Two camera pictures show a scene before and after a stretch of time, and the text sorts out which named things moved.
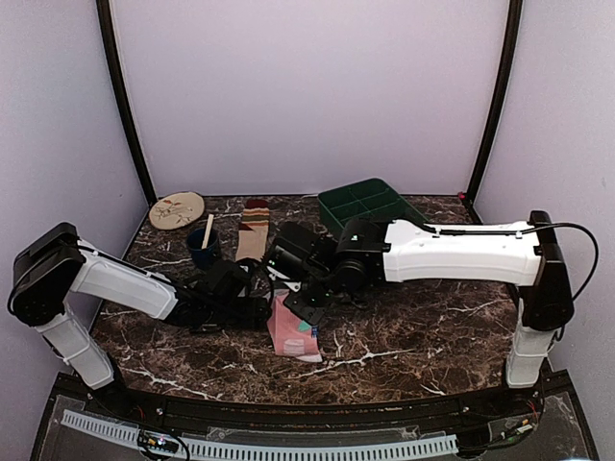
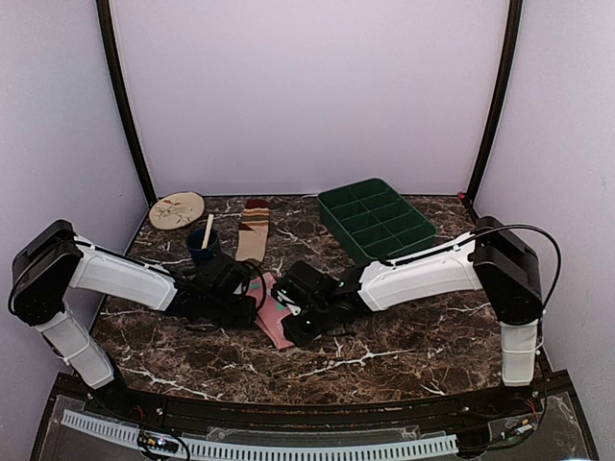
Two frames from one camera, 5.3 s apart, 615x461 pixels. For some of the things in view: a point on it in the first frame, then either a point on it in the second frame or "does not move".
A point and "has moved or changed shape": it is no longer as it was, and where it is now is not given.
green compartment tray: [369, 198] does not move
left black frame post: [106, 15] does not move
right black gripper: [310, 313] to [297, 335]
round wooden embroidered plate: [176, 209] does not move
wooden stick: [208, 231] does not move
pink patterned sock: [291, 336] has moved or changed shape
